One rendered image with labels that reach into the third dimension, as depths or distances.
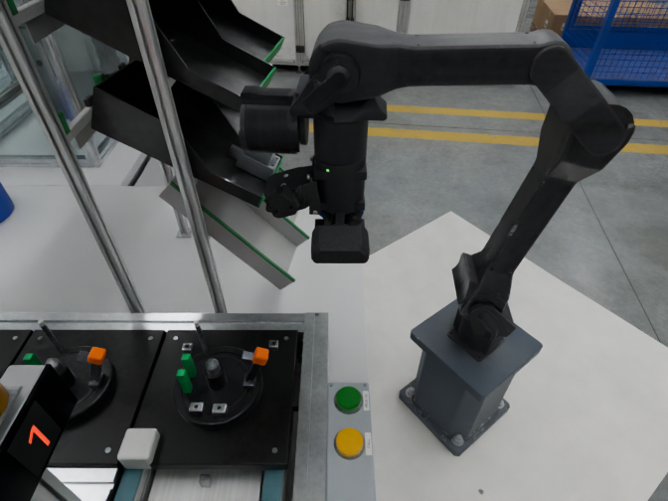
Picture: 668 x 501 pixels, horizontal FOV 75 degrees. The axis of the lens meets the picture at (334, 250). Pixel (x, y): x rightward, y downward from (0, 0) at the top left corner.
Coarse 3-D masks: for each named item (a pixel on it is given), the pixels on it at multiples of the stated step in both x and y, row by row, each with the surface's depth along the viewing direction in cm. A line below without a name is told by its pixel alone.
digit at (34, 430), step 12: (36, 408) 42; (24, 420) 40; (36, 420) 42; (48, 420) 43; (24, 432) 40; (36, 432) 42; (48, 432) 43; (12, 444) 39; (24, 444) 40; (36, 444) 42; (48, 444) 43; (24, 456) 40; (36, 456) 42; (48, 456) 43; (36, 468) 42
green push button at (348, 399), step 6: (342, 390) 71; (348, 390) 71; (354, 390) 71; (336, 396) 71; (342, 396) 70; (348, 396) 70; (354, 396) 70; (360, 396) 71; (342, 402) 70; (348, 402) 70; (354, 402) 70; (360, 402) 70; (342, 408) 69; (348, 408) 69; (354, 408) 69
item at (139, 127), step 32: (128, 64) 69; (96, 96) 63; (128, 96) 74; (192, 96) 75; (96, 128) 67; (128, 128) 66; (160, 128) 65; (192, 128) 77; (224, 128) 78; (160, 160) 69; (192, 160) 68; (224, 160) 75; (256, 192) 74
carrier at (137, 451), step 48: (192, 336) 79; (240, 336) 79; (288, 336) 79; (192, 384) 70; (240, 384) 70; (288, 384) 72; (144, 432) 64; (192, 432) 66; (240, 432) 66; (288, 432) 66
